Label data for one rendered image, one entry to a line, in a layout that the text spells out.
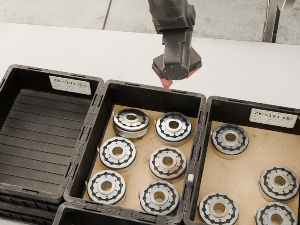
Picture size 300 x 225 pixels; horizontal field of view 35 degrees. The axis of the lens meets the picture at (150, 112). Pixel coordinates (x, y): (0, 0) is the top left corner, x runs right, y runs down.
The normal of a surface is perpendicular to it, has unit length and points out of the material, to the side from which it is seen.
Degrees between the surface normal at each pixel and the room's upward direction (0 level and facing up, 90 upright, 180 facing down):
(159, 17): 108
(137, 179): 0
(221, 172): 0
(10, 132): 0
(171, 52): 17
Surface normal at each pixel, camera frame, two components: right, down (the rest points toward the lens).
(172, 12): -0.05, 0.95
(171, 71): -0.11, 0.86
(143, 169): -0.03, -0.59
